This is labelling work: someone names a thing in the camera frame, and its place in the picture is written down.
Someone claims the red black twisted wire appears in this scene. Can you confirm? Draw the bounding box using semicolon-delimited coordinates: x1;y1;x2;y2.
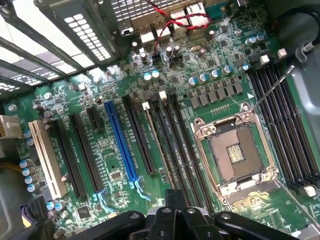
146;0;213;56

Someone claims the white expansion slot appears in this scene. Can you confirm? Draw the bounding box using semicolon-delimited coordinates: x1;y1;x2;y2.
28;119;68;201

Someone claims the black connector with coloured wires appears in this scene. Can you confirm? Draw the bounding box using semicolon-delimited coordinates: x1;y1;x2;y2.
21;196;50;227

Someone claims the long black expansion slot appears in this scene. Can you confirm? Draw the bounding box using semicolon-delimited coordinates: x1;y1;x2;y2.
121;94;156;176
69;113;111;213
53;118;88;199

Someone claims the short black expansion slot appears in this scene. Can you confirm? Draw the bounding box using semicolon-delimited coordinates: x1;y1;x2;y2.
86;106;105;131

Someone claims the black RAM slot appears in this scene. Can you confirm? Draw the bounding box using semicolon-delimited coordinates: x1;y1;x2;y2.
149;93;193;202
169;89;215;215
268;67;320;182
278;65;320;163
258;70;310;186
248;72;297;187
141;101;177;191
158;91;204;208

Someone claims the open metal PC case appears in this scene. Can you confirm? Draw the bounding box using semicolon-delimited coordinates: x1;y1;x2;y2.
0;0;320;240

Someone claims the thin metal locking lever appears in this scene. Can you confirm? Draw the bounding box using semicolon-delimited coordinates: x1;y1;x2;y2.
251;64;296;111

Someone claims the white power connector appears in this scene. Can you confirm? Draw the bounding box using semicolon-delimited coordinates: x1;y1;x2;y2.
0;114;23;140

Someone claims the black looped wire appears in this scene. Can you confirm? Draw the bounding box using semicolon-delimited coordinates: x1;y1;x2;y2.
273;6;320;55

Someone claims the green Dell motherboard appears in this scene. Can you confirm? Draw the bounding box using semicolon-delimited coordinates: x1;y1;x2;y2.
2;0;320;240

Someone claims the blue expansion slot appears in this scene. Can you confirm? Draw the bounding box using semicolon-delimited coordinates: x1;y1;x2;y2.
103;100;152;202

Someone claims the CPU socket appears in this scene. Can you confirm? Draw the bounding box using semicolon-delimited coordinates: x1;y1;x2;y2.
193;102;280;199

